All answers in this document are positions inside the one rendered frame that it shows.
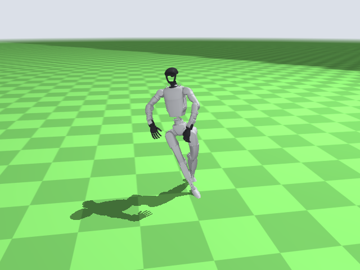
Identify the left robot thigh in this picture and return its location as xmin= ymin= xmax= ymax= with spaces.
xmin=187 ymin=127 xmax=199 ymax=161

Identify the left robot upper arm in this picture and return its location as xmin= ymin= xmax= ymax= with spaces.
xmin=182 ymin=87 xmax=200 ymax=110

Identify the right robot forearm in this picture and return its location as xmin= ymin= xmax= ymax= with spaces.
xmin=145 ymin=103 xmax=153 ymax=125

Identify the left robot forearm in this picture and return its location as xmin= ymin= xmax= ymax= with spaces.
xmin=187 ymin=103 xmax=198 ymax=128

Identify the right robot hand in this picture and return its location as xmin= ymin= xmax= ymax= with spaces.
xmin=148 ymin=120 xmax=162 ymax=139

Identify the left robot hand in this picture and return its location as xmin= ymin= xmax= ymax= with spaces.
xmin=183 ymin=124 xmax=193 ymax=142

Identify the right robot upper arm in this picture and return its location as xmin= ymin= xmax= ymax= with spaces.
xmin=148 ymin=89 xmax=164 ymax=111

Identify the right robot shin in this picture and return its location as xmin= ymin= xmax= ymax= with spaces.
xmin=179 ymin=162 xmax=195 ymax=191

